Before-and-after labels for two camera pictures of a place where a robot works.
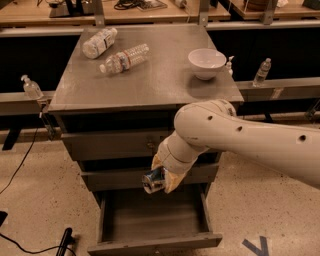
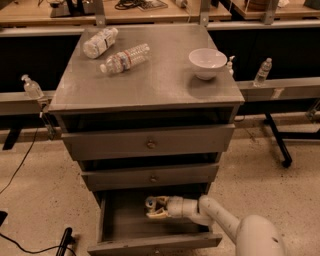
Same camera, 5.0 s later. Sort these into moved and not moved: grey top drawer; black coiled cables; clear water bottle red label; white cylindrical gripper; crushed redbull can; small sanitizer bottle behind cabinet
Moved: crushed redbull can; white cylindrical gripper
Not moved: clear water bottle red label; grey top drawer; black coiled cables; small sanitizer bottle behind cabinet
